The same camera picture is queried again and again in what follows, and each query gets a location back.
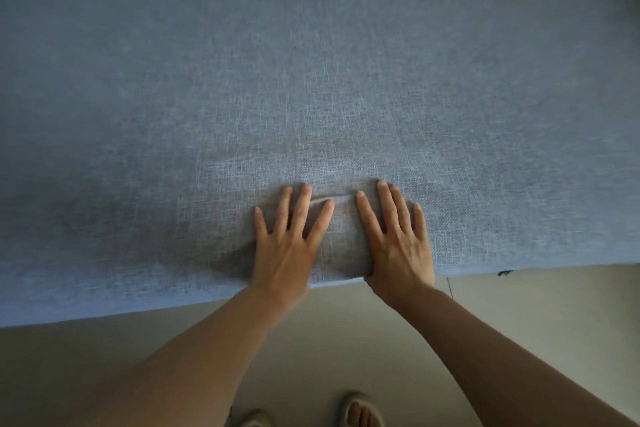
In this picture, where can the white ruffled sandal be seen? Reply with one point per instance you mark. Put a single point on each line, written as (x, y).
(360, 411)
(257, 419)

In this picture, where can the person's right hand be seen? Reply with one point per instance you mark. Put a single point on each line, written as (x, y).
(400, 256)

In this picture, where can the long grey sofa cushion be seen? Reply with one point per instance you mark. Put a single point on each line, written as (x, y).
(300, 66)

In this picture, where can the person's right forearm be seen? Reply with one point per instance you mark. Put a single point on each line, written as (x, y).
(510, 366)

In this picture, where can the person's left hand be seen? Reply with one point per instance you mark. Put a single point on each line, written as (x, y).
(285, 261)

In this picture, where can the person's left forearm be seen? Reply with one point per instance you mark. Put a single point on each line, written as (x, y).
(175, 366)

